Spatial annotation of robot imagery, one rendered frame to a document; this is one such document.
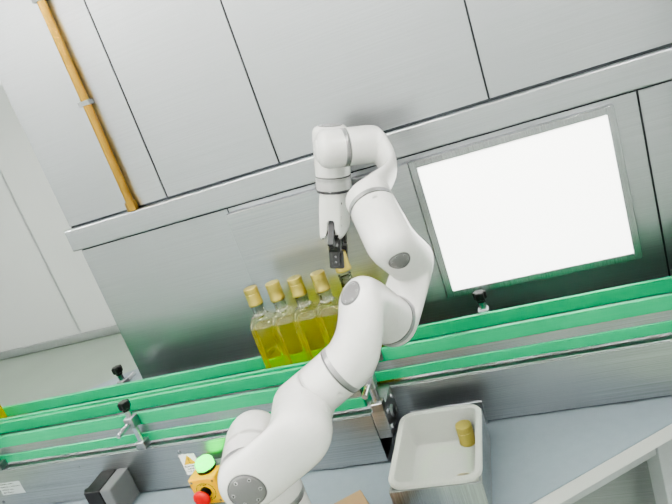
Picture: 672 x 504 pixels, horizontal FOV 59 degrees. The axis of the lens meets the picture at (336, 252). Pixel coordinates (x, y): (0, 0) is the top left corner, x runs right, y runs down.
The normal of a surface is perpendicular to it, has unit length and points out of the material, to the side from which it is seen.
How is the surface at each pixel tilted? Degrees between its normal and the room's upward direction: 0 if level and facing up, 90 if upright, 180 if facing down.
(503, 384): 90
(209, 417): 90
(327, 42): 90
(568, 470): 0
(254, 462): 72
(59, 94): 90
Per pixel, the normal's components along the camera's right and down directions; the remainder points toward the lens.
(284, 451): -0.04, 0.19
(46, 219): -0.21, 0.36
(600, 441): -0.32, -0.91
